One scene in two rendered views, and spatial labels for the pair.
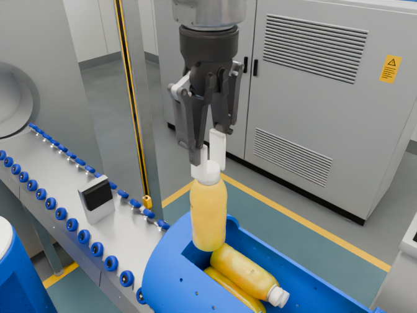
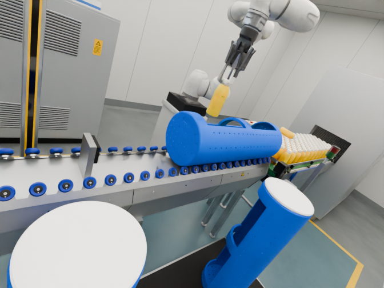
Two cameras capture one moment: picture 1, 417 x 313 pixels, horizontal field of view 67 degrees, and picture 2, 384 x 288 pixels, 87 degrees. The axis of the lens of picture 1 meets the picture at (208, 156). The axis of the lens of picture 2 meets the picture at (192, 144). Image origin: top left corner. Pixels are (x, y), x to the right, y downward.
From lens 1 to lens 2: 1.12 m
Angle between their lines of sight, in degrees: 76
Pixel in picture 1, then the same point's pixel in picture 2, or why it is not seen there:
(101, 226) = (95, 175)
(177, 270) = (211, 130)
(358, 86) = (80, 58)
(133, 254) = (136, 171)
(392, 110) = (102, 71)
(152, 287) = (206, 144)
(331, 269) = not seen: hidden behind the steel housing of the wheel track
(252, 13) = not seen: outside the picture
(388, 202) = not seen: hidden behind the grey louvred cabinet
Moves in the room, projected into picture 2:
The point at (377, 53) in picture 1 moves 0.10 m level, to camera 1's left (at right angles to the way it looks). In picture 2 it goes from (89, 37) to (82, 36)
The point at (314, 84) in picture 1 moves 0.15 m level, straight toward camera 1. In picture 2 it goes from (45, 56) to (55, 63)
